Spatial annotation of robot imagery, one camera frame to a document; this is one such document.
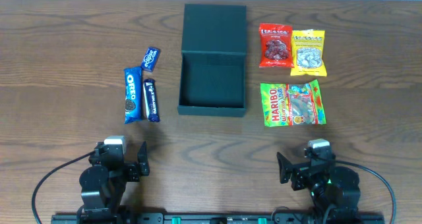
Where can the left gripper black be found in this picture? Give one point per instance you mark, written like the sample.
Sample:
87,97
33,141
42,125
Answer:
132,170

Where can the yellow seeds snack bag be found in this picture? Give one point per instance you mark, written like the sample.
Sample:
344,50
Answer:
307,51

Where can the dark green hinged box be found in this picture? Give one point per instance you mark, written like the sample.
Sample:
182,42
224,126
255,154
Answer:
213,50

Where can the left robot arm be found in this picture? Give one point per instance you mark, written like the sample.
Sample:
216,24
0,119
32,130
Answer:
104,183

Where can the Haribo worms candy bag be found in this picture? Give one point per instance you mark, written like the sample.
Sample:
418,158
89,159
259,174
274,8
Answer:
292,104

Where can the blue Eclipse mints box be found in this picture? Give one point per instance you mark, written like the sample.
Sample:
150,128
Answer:
150,59

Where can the red dried fruit bag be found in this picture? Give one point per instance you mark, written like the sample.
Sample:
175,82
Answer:
275,45

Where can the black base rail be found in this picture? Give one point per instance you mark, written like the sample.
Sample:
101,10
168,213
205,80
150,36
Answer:
159,218

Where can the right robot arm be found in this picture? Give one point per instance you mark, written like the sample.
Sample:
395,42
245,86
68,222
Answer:
334,189

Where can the blue Oreo cookie pack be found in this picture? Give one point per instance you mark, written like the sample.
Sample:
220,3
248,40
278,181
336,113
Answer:
133,95

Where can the Dairy Milk chocolate bar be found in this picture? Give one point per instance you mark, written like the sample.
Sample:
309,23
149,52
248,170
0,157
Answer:
150,99

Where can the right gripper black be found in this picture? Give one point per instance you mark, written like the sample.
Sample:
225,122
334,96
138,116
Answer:
297,172

